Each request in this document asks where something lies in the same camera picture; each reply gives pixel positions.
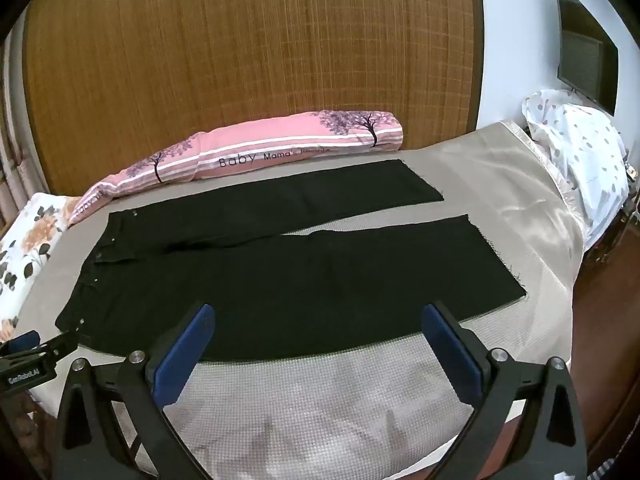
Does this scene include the white floral pillow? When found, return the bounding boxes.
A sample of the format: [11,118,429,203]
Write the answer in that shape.
[0,192,81,341]

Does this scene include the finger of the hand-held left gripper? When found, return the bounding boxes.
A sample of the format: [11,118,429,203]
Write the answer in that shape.
[0,329,81,362]

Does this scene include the white spotted cloth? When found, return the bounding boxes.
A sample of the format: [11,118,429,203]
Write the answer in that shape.
[522,89,632,252]

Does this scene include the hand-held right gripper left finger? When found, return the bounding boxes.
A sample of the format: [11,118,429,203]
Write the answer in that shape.
[54,301,217,480]

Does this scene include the beige satin blanket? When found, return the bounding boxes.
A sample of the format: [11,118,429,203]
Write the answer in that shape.
[400,119,591,311]

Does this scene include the grey woven bed mat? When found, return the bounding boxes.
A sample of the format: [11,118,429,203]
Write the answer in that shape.
[10,160,583,480]

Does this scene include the black pants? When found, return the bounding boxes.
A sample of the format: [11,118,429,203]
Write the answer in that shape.
[54,159,527,362]

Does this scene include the pink striped bolster pillow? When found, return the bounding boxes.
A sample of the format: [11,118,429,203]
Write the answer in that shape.
[67,109,405,226]

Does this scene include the brown wooden headboard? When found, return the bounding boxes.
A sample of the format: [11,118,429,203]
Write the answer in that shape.
[22,0,482,197]

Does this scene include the wall-mounted flat television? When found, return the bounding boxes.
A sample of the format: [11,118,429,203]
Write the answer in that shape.
[552,0,621,116]

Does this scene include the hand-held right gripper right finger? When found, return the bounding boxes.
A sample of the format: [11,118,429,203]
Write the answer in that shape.
[420,300,589,480]

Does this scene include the beige barred railing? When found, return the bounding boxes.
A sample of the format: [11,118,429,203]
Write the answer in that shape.
[0,25,32,226]

